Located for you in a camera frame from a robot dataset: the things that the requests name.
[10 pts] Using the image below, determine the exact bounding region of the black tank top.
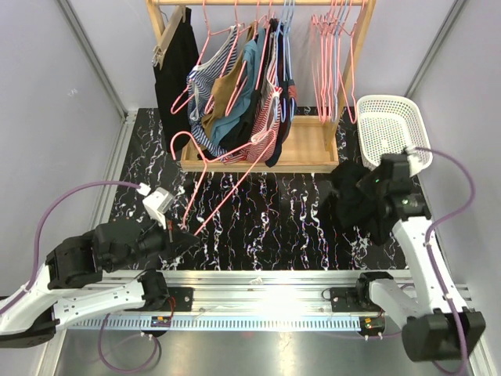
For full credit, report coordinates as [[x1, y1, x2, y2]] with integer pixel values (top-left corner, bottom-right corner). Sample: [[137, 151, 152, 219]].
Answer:
[[319, 161, 391, 246]]

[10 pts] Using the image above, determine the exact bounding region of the pink wire hanger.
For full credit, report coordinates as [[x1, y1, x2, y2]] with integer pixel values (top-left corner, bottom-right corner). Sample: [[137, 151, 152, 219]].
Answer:
[[171, 129, 278, 236]]

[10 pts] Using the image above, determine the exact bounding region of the maroon tank top grey trim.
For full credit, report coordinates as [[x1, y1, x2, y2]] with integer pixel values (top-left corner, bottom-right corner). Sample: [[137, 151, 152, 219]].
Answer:
[[287, 83, 297, 105]]

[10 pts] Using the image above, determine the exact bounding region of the light blue wire hanger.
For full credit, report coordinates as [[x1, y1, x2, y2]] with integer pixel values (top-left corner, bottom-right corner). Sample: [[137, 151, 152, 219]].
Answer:
[[276, 1, 295, 122]]

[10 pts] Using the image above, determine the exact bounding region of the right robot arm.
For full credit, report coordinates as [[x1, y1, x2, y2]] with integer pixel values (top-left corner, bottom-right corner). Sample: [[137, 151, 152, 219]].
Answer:
[[354, 153, 486, 363]]

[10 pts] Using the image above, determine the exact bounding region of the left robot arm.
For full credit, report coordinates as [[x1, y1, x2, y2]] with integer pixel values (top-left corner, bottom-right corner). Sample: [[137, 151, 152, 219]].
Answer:
[[1, 219, 200, 349]]

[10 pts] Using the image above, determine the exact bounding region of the red white striped tank top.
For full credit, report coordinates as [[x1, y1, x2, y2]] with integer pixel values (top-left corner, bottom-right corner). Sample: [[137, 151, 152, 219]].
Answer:
[[225, 27, 282, 164]]

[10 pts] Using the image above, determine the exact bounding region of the navy tank top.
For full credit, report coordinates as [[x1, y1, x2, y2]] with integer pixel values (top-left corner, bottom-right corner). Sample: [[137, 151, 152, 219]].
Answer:
[[265, 79, 297, 168]]

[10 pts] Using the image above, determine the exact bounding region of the blue white striped tank top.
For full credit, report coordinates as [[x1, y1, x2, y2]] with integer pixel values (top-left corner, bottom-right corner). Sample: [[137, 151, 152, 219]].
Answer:
[[186, 23, 240, 161]]

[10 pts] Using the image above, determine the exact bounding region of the brown tank top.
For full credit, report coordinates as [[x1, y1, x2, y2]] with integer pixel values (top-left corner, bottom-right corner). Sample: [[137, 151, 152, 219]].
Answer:
[[203, 24, 258, 145]]

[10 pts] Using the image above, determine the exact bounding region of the teal tank top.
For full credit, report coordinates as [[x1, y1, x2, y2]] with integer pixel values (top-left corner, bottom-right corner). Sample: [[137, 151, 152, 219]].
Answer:
[[211, 40, 261, 146]]

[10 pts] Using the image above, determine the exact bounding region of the pink hanger striped top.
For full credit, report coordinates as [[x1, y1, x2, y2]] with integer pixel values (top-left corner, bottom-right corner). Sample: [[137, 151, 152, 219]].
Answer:
[[171, 1, 240, 114]]

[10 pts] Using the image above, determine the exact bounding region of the wooden clip hanger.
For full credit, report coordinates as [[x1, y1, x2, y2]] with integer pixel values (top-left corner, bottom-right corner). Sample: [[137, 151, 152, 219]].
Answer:
[[152, 5, 186, 68]]

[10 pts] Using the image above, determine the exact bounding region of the pink hanger brown top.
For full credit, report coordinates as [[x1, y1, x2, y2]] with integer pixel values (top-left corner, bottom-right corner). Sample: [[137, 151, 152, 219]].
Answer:
[[204, 1, 254, 121]]

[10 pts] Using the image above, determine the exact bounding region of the white perforated plastic basket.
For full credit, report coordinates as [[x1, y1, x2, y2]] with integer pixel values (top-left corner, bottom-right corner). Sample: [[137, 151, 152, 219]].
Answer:
[[356, 95, 431, 170]]

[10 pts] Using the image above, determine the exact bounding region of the black marble pattern mat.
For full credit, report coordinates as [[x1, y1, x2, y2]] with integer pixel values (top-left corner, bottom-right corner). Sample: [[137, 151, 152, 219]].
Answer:
[[121, 108, 406, 271]]

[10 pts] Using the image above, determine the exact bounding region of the wooden clothes rack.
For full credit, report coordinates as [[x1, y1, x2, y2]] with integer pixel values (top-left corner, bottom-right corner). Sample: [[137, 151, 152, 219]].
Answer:
[[146, 1, 376, 173]]

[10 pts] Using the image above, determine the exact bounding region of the bundle of empty pink hangers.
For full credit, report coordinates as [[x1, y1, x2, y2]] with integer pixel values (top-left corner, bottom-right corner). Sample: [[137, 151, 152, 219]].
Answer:
[[309, 1, 357, 125]]

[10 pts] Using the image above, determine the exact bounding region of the black skirt on rack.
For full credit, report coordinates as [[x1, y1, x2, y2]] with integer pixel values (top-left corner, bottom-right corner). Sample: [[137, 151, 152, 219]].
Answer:
[[153, 8, 199, 153]]

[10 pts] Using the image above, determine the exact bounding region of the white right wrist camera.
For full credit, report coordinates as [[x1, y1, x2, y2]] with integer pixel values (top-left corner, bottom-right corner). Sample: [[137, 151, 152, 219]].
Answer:
[[403, 146, 424, 177]]

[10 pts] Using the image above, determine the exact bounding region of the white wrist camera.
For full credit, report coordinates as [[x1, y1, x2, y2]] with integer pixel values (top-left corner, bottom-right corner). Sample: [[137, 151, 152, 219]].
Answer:
[[403, 146, 424, 177], [137, 183, 175, 230]]

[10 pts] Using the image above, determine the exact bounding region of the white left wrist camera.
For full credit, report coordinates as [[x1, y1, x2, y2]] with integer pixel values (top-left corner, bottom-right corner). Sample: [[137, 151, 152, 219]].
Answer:
[[137, 183, 175, 230]]

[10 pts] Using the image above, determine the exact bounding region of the aluminium mounting rail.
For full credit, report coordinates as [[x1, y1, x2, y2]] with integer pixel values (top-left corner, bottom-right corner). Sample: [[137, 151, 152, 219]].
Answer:
[[70, 269, 470, 334]]

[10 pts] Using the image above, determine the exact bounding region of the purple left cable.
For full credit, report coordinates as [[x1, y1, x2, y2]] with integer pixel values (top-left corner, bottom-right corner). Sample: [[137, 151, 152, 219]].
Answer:
[[23, 180, 146, 291]]

